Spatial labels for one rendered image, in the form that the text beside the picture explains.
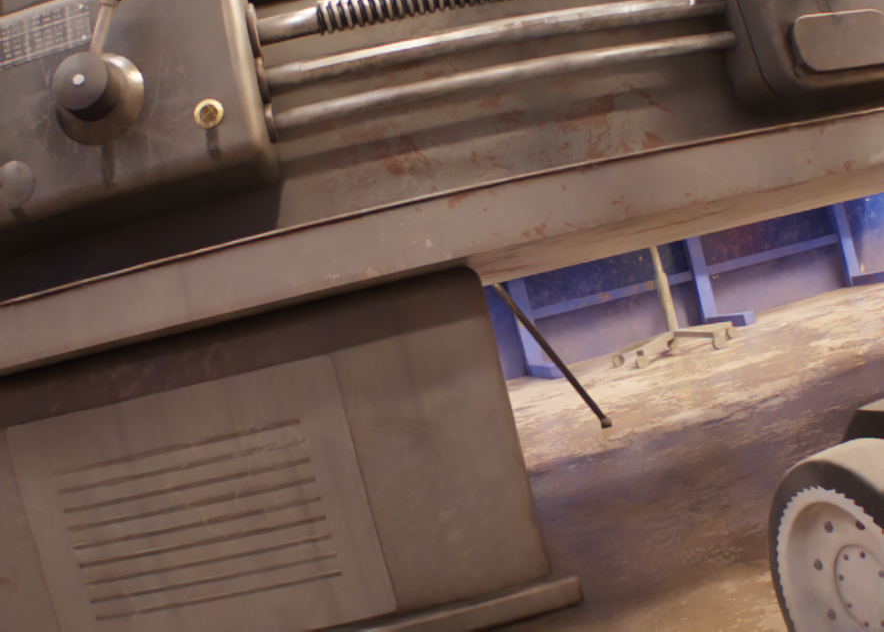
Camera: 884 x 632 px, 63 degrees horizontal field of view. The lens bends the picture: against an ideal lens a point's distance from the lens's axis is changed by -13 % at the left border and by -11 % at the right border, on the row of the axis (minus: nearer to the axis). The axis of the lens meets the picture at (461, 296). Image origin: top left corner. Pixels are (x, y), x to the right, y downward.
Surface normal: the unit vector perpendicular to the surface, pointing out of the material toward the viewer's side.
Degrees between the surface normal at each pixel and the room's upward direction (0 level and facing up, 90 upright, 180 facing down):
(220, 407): 90
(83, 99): 90
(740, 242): 90
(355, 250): 90
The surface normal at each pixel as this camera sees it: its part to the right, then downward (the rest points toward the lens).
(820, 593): -0.96, 0.22
